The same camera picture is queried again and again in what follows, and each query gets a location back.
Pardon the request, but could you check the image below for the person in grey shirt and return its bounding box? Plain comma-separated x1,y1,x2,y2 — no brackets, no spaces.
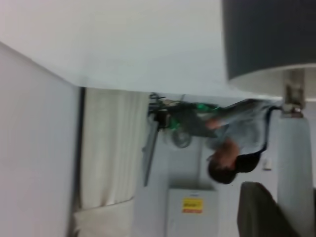
206,98,275,185

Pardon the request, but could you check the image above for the dark machinery with green cables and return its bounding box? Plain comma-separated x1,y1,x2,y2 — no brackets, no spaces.
147,92,223,138

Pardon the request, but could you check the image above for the dark grey ceramic mug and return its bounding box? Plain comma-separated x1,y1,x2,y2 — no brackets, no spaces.
221,0,316,87

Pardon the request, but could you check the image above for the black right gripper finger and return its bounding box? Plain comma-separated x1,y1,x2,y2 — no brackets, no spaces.
237,181,305,237

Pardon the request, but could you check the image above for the grey flat panel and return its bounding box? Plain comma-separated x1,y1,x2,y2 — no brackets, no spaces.
141,120,159,187

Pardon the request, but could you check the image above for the yellow warning label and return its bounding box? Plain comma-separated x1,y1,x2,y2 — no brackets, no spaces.
181,198,204,214

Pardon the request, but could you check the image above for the grey electrical cabinet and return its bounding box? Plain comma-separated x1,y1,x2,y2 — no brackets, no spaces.
165,187,220,237

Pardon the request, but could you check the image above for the cream curtain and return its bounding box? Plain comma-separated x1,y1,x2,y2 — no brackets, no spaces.
80,87,152,209

